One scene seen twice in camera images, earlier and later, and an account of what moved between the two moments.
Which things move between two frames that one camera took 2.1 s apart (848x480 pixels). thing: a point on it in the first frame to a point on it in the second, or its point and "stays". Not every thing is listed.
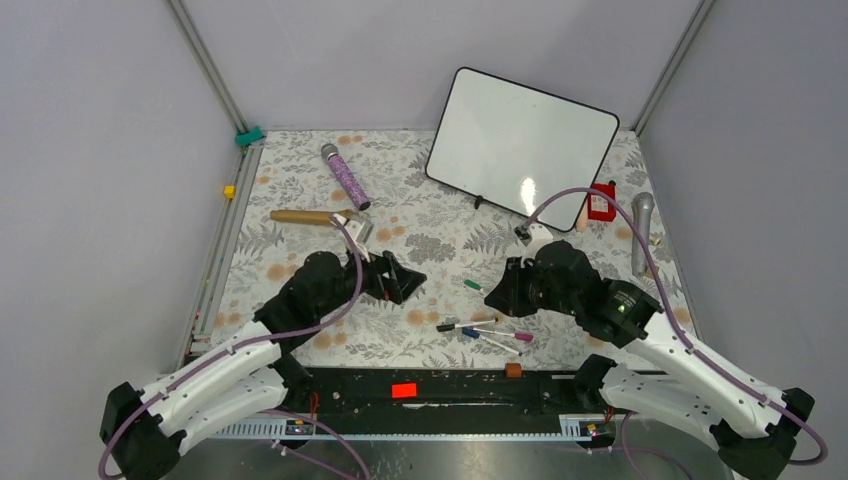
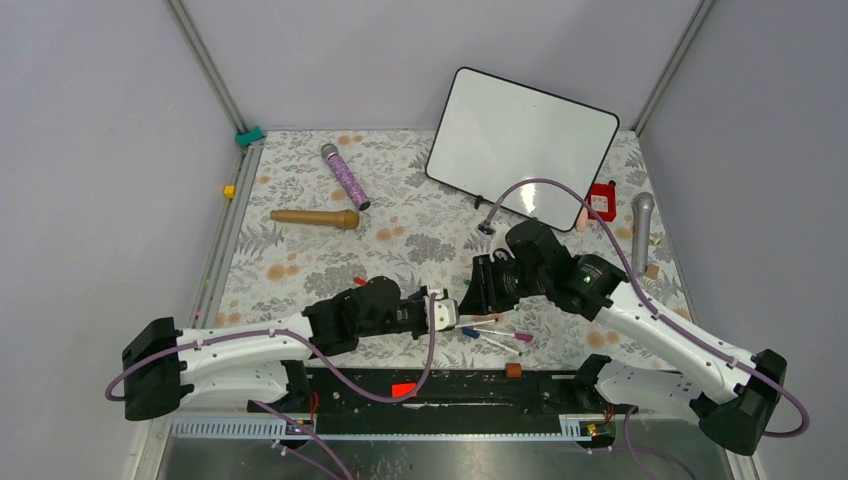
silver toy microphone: (642, 212) stays
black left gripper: (399, 285) to (419, 295)
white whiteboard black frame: (526, 152) stays
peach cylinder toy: (582, 220) stays
